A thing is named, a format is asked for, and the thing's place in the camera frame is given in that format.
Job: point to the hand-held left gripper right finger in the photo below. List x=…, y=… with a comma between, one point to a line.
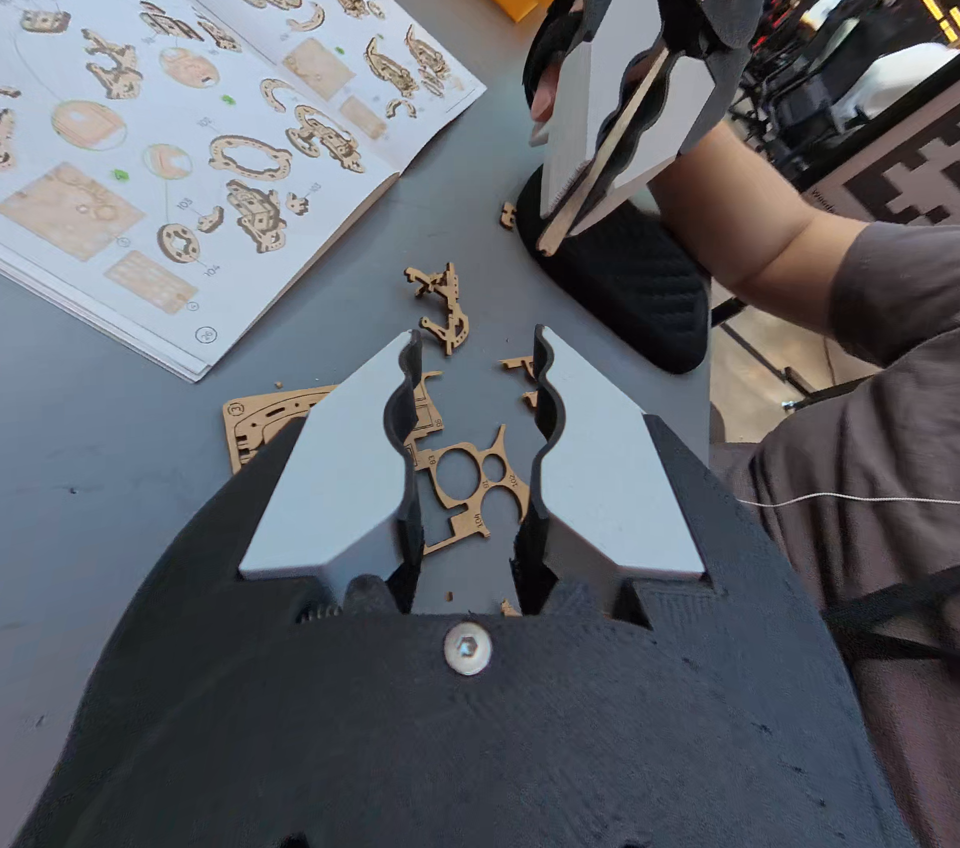
x=622, y=488

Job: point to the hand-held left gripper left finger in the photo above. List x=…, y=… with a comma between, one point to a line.
x=330, y=488

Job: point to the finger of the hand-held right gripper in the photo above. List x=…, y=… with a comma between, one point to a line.
x=667, y=120
x=592, y=75

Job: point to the thin wooden sheet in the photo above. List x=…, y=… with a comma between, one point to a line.
x=598, y=166

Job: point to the small notched wooden part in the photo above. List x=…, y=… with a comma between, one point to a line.
x=508, y=215

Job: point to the small wooden model assembly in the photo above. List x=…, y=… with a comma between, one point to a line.
x=448, y=330

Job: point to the person's right forearm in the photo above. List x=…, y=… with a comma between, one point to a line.
x=765, y=240

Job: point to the person's right hand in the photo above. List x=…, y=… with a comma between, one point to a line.
x=555, y=37

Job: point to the black honeycomb wrist rest pad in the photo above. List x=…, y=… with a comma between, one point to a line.
x=637, y=293

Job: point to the assembly instruction booklet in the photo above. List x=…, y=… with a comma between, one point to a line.
x=247, y=293

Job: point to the white thread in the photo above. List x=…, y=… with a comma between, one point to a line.
x=847, y=500

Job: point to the framed fiducial marker sign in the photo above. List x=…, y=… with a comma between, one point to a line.
x=915, y=180

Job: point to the large wooden part sheet frame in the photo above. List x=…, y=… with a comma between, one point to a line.
x=244, y=439

